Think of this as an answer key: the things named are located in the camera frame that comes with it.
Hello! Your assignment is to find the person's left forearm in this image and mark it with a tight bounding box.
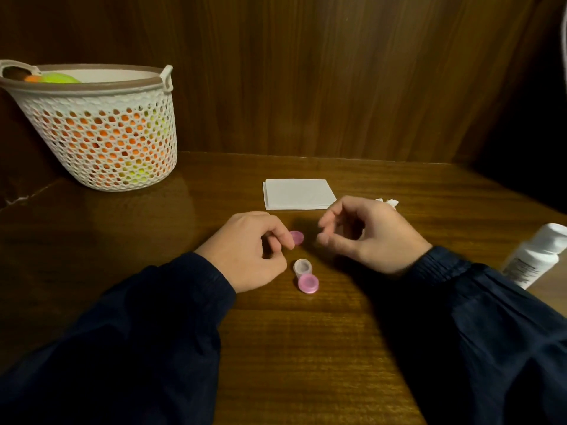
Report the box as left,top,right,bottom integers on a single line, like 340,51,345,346
0,252,237,425

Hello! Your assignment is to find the white plastic bottle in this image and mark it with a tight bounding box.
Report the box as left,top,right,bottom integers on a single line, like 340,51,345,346
501,223,567,290

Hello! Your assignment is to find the white contact lens case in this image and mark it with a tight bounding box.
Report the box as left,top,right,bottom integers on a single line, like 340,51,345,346
293,259,320,295

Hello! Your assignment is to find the white folded tissue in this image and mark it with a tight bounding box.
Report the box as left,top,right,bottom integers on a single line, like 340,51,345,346
263,179,337,211

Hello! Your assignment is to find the person's right forearm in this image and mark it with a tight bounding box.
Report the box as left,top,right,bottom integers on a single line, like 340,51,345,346
371,246,567,425

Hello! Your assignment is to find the white mesh basket brown rim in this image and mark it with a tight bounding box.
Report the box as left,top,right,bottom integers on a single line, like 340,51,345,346
0,59,178,192

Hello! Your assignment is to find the person's right hand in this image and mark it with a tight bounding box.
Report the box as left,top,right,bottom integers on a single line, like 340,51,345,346
316,195,433,276

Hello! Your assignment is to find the person's left hand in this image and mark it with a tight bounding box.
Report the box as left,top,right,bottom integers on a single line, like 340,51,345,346
194,211,296,294

